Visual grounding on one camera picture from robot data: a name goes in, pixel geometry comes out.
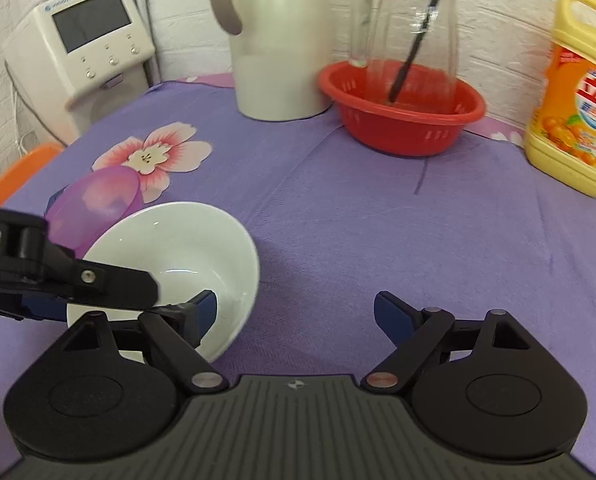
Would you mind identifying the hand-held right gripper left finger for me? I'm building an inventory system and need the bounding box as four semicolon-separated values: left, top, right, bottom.
58;290;229;396

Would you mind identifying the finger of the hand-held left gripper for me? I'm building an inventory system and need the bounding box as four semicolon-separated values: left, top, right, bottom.
22;294;71;322
42;242;159;311

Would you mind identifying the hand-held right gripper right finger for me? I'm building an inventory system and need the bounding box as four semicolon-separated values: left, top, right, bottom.
363;291;544;392

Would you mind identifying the floral ceramic bowl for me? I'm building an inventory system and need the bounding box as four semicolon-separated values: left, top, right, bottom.
66;201;261;364

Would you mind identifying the purple plastic bowl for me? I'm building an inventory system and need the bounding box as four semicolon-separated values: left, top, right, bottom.
44;169;144;261

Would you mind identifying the orange plastic basin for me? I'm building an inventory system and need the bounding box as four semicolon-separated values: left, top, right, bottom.
0;142;66;207

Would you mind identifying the purple floral tablecloth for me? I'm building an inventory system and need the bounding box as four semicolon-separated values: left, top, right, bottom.
0;72;596;480

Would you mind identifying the red plastic basket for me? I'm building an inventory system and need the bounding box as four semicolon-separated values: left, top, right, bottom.
319;60;487;158

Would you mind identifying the white water dispenser with screen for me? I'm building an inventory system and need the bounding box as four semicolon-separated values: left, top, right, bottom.
2;0;159;147

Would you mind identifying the yellow dish soap bottle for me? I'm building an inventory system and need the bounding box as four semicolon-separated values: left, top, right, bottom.
524;0;596;199

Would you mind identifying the black stirring stick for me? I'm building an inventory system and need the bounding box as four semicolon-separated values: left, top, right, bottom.
388;0;460;104

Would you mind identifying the white thermos jug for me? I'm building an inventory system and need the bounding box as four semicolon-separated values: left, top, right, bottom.
206;0;335;122

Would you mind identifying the glass pitcher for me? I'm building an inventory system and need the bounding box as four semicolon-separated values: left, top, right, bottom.
348;0;462;107

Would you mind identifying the grey cable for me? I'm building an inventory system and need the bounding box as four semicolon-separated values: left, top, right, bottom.
6;60;46;157

